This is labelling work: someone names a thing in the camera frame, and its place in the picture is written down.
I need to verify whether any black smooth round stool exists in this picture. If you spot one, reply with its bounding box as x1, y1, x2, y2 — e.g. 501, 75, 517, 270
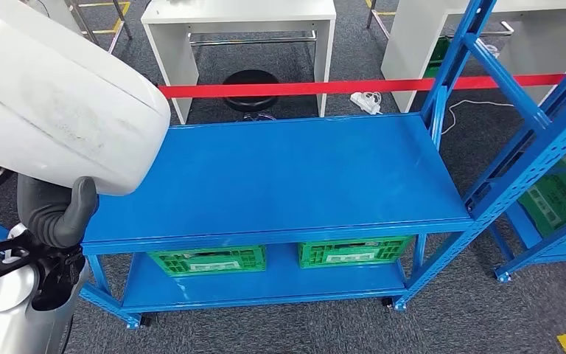
222, 69, 281, 123

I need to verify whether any green plastic crate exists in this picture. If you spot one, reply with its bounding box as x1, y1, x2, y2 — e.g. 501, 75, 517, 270
517, 146, 566, 240
147, 246, 268, 279
297, 236, 413, 269
423, 35, 453, 79

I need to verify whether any blue metal shelf rack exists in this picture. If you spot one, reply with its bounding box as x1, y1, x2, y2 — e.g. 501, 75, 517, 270
492, 142, 566, 285
0, 0, 566, 330

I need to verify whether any white floor cable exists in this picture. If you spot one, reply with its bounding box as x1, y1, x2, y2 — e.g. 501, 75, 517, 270
441, 99, 516, 135

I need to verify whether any white curved car part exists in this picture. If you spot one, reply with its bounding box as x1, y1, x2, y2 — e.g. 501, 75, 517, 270
0, 0, 172, 198

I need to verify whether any white power strip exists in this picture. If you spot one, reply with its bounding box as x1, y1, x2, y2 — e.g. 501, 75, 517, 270
349, 91, 384, 117

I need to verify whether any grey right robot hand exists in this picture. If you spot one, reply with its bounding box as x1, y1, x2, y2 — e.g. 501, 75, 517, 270
16, 176, 101, 250

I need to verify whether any white table panel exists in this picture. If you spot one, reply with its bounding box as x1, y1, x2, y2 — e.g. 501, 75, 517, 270
19, 0, 85, 35

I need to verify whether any red barrier belt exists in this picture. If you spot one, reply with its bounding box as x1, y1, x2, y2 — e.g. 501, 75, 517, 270
158, 72, 566, 100

